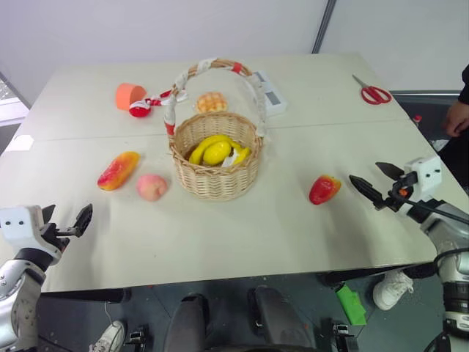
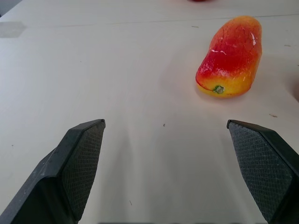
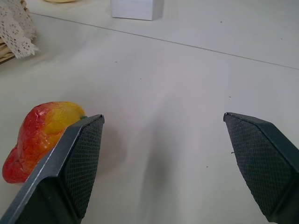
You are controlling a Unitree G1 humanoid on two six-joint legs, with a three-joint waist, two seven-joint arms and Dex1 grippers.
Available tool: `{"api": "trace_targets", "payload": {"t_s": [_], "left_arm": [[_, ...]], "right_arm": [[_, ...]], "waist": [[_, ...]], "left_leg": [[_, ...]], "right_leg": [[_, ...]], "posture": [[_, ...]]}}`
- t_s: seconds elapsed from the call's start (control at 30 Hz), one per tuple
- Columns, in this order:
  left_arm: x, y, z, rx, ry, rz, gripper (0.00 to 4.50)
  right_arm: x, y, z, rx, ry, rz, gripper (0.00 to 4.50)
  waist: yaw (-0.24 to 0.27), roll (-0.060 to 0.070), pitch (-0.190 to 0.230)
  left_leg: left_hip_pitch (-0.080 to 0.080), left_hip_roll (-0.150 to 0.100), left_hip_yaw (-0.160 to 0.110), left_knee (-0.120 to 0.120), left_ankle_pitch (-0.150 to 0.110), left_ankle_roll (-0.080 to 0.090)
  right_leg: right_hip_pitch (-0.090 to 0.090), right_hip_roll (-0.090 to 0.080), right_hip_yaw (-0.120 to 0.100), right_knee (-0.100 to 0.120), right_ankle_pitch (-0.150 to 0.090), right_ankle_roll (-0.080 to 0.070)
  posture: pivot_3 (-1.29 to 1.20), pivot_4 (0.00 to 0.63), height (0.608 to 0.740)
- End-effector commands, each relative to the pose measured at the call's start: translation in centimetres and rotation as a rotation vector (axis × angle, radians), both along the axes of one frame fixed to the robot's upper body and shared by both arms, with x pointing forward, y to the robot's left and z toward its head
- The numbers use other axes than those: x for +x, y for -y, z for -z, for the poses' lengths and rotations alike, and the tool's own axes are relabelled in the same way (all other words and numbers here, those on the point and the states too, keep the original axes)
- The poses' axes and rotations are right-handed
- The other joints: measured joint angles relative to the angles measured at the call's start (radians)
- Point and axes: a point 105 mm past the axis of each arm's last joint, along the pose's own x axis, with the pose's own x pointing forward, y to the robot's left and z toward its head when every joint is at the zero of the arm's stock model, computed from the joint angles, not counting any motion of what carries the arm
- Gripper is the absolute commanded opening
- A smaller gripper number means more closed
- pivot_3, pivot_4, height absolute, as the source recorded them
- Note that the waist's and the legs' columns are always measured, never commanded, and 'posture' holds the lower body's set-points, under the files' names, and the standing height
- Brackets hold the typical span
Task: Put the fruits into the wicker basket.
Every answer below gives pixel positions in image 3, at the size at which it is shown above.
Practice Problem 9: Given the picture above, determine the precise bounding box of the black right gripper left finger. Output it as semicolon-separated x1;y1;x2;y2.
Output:
0;114;105;224

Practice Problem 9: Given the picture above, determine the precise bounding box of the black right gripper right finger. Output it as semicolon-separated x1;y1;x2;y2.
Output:
223;112;299;224

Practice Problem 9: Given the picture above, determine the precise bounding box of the wicker basket with lace liner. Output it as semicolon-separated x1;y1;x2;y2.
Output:
0;0;40;65

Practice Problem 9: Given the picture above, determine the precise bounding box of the red yellow mango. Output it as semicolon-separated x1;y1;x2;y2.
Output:
2;101;88;184

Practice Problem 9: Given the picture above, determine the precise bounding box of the white box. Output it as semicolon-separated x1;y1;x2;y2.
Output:
110;0;164;21

